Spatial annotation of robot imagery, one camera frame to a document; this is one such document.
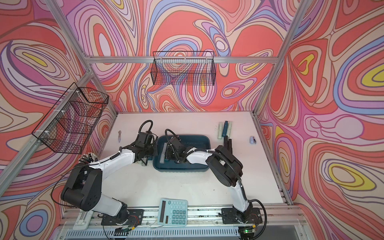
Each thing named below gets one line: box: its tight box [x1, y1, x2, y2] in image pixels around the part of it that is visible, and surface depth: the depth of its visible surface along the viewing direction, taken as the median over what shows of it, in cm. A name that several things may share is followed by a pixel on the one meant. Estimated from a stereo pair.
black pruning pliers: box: [224, 135, 233, 151], surface depth 101 cm
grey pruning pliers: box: [159, 142, 167, 164], surface depth 94 cm
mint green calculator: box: [157, 198, 188, 226], surface depth 75 cm
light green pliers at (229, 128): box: [226, 121, 233, 138], surface depth 109 cm
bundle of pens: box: [78, 152, 99, 164], surface depth 78 cm
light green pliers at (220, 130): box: [218, 122, 223, 140], surface depth 109 cm
